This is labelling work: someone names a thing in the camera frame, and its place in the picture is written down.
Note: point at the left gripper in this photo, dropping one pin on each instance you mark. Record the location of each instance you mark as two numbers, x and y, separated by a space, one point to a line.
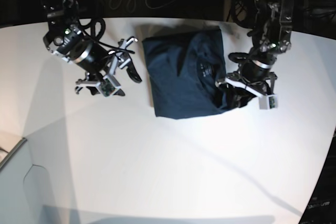
250 89

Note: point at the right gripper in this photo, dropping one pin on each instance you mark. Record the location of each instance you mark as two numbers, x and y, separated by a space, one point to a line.
98 62

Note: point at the dark blue t-shirt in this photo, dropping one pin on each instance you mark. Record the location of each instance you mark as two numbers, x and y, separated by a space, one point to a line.
183 69

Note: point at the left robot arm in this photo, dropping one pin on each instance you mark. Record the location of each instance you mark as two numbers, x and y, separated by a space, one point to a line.
254 78

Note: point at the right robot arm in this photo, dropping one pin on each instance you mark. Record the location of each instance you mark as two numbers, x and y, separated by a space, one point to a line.
65 30

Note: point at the white storage bin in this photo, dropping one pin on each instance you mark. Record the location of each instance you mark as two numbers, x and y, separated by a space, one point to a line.
36 181

